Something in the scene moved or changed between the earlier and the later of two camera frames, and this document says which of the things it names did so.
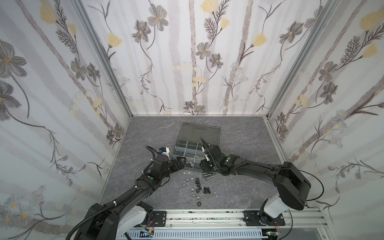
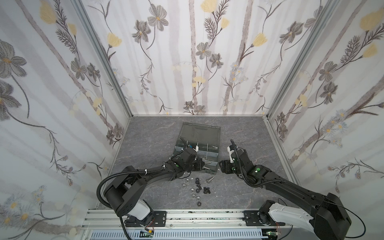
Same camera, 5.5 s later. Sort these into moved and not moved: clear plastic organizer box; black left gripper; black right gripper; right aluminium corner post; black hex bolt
Moved: black right gripper; black left gripper
Not moved: clear plastic organizer box; black hex bolt; right aluminium corner post
